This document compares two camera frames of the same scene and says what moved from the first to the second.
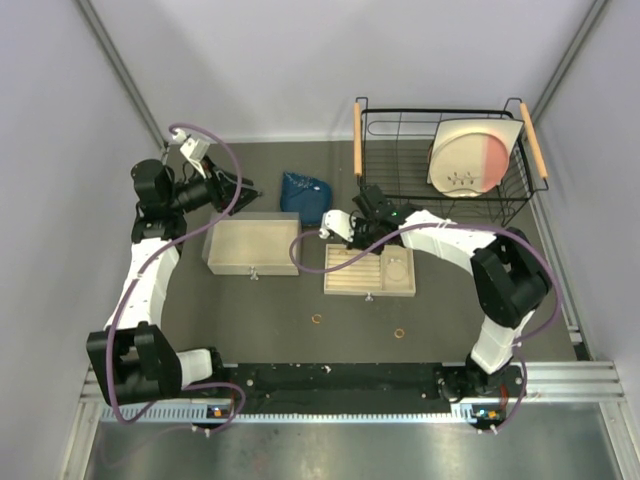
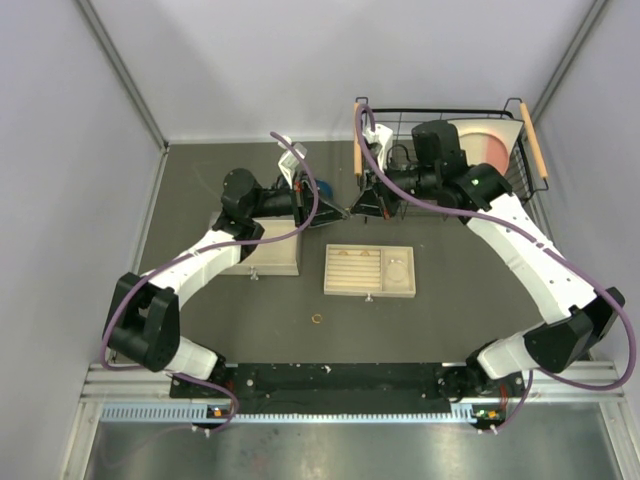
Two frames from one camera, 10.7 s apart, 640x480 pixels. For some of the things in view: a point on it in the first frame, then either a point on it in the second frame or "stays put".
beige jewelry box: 252,244 stays put
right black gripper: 355,244 to 375,200
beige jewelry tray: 388,272 stays put
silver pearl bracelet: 396,270 stays put
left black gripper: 223,188 to 304,201
